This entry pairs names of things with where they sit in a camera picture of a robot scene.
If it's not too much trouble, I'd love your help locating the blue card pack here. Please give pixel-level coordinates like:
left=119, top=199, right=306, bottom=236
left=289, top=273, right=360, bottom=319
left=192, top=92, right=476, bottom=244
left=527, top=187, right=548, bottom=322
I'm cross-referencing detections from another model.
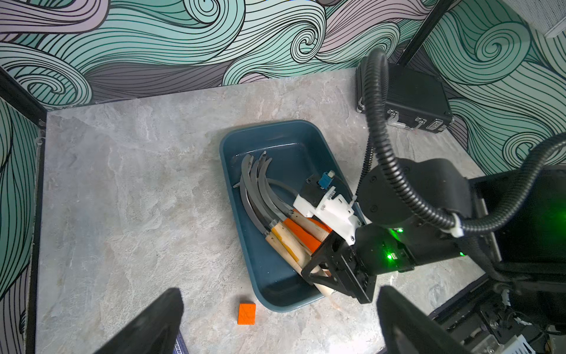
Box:
left=174, top=339, right=188, bottom=354

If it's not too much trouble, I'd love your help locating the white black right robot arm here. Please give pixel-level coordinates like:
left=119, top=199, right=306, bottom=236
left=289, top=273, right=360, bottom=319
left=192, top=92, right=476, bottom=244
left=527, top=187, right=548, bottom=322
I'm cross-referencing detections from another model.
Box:
left=302, top=49, right=565, bottom=353

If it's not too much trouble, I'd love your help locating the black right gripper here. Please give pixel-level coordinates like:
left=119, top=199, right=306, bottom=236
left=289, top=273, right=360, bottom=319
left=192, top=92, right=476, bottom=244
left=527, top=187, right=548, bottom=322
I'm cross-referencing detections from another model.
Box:
left=302, top=221, right=464, bottom=304

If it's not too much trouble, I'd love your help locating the black case with latches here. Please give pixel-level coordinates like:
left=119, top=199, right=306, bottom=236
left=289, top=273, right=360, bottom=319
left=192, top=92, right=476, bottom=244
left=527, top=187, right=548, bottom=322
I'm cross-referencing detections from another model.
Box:
left=355, top=57, right=455, bottom=134

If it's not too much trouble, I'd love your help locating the small orange block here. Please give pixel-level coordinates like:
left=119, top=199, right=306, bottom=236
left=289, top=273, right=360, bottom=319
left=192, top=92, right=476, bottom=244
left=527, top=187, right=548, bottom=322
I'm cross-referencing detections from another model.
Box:
left=237, top=303, right=256, bottom=325

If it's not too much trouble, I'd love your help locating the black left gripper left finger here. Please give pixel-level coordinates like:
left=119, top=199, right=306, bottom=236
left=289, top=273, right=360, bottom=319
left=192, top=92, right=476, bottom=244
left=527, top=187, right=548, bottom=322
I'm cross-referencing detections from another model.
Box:
left=97, top=288, right=184, bottom=354

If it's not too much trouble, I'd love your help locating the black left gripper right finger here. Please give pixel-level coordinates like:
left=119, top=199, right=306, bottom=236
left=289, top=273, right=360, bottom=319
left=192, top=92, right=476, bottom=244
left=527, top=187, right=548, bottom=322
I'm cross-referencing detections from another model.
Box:
left=377, top=286, right=470, bottom=353

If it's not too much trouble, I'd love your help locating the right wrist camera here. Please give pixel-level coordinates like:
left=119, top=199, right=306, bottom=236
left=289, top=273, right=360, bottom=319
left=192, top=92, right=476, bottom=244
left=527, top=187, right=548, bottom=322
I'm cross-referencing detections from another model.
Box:
left=293, top=171, right=363, bottom=246

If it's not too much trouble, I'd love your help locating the orange handle sickle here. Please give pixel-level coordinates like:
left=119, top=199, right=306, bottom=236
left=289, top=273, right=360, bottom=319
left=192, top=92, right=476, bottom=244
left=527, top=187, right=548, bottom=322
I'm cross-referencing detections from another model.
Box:
left=253, top=157, right=321, bottom=255

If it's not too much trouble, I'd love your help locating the teal plastic storage tray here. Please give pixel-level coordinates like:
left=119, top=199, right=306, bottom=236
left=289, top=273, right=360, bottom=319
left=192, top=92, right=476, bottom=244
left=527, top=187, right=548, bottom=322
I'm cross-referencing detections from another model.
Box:
left=219, top=120, right=348, bottom=313

